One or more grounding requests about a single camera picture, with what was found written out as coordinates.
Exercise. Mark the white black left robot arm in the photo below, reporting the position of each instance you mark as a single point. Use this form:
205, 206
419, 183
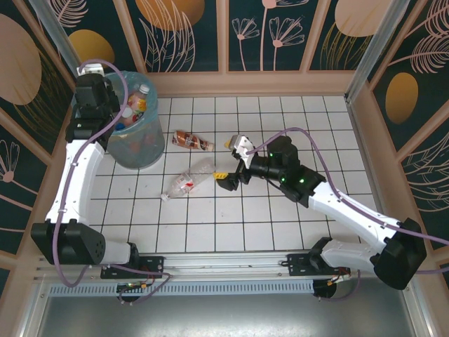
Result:
86, 172

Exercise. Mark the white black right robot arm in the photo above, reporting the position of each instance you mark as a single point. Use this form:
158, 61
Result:
347, 219

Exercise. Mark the blue plastic bin liner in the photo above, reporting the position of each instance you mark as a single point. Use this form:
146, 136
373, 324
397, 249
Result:
152, 105

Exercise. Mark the grey metal mesh bin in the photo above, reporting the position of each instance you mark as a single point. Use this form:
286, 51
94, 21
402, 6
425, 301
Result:
144, 151

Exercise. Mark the brown drink plastic bottle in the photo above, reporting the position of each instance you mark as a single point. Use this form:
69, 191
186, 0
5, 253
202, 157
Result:
191, 140

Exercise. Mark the crushed clear bottle white cap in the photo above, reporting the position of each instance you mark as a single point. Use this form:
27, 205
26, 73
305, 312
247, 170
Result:
182, 182

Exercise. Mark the aluminium frame post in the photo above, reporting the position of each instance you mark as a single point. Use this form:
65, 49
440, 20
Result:
381, 45
55, 31

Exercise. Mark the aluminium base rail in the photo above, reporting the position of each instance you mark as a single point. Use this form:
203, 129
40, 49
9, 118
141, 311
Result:
224, 267

